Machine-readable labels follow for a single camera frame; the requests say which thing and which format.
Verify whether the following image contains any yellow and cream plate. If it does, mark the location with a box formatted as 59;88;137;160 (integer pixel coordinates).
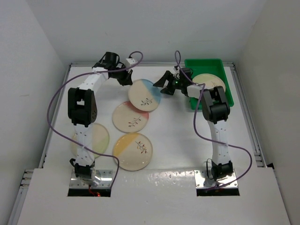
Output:
112;133;153;171

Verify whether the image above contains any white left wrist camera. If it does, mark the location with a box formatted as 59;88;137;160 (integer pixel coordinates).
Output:
124;58;136;68

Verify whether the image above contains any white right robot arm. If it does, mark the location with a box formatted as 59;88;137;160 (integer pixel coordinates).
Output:
153;66;233;181

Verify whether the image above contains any pink and cream plate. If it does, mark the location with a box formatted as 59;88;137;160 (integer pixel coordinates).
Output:
112;101;149;133

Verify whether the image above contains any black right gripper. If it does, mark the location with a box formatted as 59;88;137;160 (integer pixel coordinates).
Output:
155;71;184;96

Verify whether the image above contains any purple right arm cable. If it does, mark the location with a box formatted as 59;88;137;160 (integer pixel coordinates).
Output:
174;50;253;191

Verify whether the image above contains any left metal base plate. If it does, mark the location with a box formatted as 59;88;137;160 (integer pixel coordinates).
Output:
69;170;113;189

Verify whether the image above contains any blue and cream plate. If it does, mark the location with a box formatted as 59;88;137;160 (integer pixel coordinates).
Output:
128;79;161;112

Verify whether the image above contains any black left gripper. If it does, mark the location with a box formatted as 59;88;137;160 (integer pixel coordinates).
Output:
110;64;133;86

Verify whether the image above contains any green plastic bin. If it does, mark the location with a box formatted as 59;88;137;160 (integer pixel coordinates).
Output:
185;59;234;107

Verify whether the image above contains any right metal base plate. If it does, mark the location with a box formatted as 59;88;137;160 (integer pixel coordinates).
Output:
194;169;238;189

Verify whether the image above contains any white front cover panel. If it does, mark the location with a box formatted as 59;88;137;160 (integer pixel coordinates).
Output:
18;168;290;225

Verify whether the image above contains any metal base plate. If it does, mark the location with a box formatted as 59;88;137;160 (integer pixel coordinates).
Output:
69;170;113;189
194;169;238;189

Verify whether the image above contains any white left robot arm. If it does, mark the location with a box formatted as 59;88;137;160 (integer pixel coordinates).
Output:
67;52;136;182

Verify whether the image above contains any green and cream plate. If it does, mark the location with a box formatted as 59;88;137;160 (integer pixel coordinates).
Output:
71;123;110;158
192;74;226;91

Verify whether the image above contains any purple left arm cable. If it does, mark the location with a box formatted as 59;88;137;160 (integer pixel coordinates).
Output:
47;51;144;188

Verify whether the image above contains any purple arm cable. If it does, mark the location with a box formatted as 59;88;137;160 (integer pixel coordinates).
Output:
47;51;144;188
174;50;253;191

